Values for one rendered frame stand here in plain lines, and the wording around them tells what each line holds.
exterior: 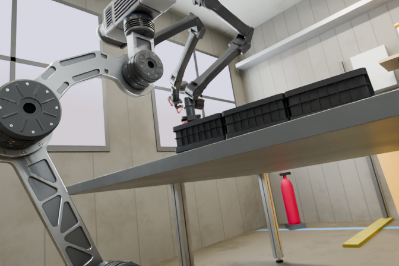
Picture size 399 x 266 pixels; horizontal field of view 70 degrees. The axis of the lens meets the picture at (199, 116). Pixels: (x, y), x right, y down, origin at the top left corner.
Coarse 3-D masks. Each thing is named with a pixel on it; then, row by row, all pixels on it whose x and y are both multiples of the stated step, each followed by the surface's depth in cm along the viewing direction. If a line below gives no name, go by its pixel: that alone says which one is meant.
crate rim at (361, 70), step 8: (344, 72) 103; (352, 72) 101; (360, 72) 100; (320, 80) 107; (328, 80) 106; (336, 80) 104; (296, 88) 112; (304, 88) 110; (312, 88) 109; (288, 96) 114
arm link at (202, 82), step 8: (232, 40) 160; (232, 48) 155; (240, 48) 154; (248, 48) 156; (224, 56) 154; (232, 56) 155; (216, 64) 153; (224, 64) 154; (208, 72) 152; (216, 72) 153; (200, 80) 150; (208, 80) 152; (192, 88) 149; (200, 88) 150; (192, 96) 150
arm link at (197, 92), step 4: (196, 92) 149; (188, 96) 152; (196, 96) 150; (196, 100) 156; (200, 100) 157; (204, 100) 159; (196, 104) 156; (200, 104) 157; (196, 108) 157; (200, 108) 158
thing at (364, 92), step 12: (336, 84) 105; (348, 84) 103; (360, 84) 100; (300, 96) 112; (312, 96) 109; (324, 96) 107; (336, 96) 104; (348, 96) 102; (360, 96) 100; (372, 96) 98; (300, 108) 111; (312, 108) 109; (324, 108) 105
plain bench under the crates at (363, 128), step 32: (384, 96) 45; (288, 128) 56; (320, 128) 52; (352, 128) 50; (384, 128) 56; (160, 160) 83; (192, 160) 74; (224, 160) 74; (256, 160) 89; (288, 160) 112; (320, 160) 152; (192, 256) 156
